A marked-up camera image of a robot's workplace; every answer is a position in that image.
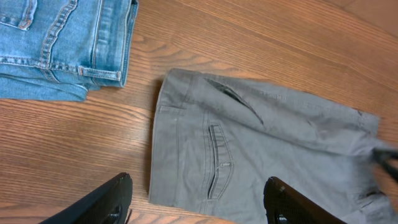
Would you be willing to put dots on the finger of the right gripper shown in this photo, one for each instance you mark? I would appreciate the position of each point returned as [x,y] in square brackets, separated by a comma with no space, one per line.
[382,157]

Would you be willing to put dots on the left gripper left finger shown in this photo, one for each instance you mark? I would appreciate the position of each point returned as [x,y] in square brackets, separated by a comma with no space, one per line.
[108,204]

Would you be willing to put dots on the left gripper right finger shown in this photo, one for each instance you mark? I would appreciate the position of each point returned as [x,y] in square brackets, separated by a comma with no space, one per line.
[285,205]

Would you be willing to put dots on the grey cotton shorts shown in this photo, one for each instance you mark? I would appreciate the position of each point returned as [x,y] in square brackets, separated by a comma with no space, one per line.
[216,141]

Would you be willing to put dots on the folded blue denim jeans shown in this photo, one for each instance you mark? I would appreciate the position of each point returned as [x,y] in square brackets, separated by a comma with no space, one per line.
[59,50]

